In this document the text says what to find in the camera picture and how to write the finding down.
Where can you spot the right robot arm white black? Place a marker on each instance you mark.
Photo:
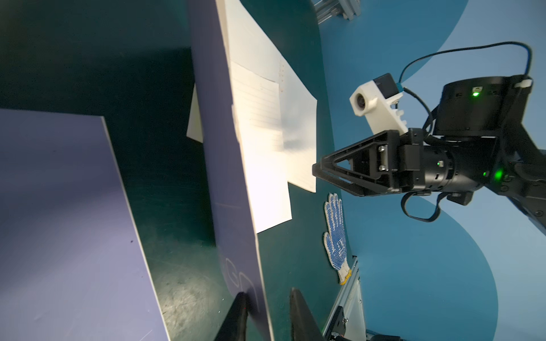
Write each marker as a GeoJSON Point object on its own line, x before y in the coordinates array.
{"type": "Point", "coordinates": [492, 107]}

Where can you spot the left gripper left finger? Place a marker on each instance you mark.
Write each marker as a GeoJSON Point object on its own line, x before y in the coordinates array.
{"type": "Point", "coordinates": [234, 326]}

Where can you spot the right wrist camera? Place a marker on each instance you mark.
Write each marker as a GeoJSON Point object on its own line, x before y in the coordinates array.
{"type": "Point", "coordinates": [375, 100]}

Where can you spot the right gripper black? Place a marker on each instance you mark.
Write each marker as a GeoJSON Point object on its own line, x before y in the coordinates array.
{"type": "Point", "coordinates": [368, 167]}

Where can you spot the small notebook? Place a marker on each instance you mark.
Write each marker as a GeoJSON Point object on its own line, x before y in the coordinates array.
{"type": "Point", "coordinates": [194, 129]}

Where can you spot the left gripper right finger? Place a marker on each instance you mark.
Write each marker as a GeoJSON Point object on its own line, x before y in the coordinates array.
{"type": "Point", "coordinates": [303, 325]}

